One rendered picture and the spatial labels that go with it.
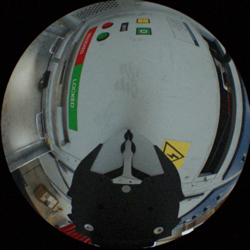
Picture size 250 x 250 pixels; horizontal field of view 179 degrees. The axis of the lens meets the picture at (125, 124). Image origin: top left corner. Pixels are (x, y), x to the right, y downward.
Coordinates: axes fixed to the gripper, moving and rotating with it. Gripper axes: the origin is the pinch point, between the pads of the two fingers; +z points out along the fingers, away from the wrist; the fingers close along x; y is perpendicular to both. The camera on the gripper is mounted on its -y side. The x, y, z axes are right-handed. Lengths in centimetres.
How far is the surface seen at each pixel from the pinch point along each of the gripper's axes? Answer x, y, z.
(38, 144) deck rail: -37.8, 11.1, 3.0
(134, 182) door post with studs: 2.3, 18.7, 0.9
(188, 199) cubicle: 24.7, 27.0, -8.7
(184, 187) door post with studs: 19.0, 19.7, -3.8
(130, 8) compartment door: 0, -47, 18
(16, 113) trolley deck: -39.6, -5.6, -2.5
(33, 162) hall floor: -124, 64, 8
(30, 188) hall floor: -136, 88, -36
